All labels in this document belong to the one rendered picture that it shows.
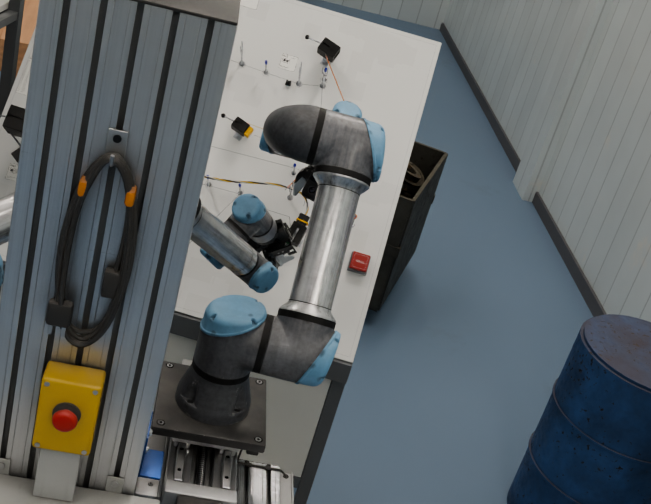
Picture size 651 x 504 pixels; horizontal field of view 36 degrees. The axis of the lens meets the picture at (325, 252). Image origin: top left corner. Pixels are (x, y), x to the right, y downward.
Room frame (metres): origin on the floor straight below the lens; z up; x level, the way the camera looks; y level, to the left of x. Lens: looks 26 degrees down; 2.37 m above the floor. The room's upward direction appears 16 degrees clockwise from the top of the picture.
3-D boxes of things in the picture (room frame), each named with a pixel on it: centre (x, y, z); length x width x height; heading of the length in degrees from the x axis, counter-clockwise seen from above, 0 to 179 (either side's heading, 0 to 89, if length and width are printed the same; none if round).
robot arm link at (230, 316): (1.65, 0.13, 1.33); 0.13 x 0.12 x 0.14; 94
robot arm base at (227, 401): (1.65, 0.13, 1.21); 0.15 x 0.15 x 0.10
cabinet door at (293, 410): (2.43, 0.15, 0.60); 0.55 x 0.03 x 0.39; 90
